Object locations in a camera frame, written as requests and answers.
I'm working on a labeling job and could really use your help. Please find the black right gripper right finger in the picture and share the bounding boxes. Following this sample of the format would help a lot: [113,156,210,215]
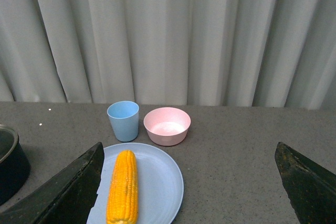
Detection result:
[275,142,335,223]

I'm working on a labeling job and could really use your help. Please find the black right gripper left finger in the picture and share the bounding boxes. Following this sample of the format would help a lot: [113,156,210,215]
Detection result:
[1,142,104,223]

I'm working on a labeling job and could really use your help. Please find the yellow corn cob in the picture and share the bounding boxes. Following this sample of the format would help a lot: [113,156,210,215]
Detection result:
[106,150,139,223]

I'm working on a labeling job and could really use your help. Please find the dark blue saucepan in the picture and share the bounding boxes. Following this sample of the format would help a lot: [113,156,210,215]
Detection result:
[1,143,30,205]

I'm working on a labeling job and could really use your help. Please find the light blue plate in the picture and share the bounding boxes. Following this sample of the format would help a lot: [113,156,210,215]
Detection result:
[87,143,184,223]

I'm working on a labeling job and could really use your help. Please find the light blue cup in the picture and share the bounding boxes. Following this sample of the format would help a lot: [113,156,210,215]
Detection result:
[107,101,139,142]

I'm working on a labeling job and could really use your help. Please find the pink bowl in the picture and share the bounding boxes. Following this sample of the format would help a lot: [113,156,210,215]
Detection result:
[143,107,191,146]

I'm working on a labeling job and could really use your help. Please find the white curtain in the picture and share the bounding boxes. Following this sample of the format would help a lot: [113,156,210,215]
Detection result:
[1,0,335,109]

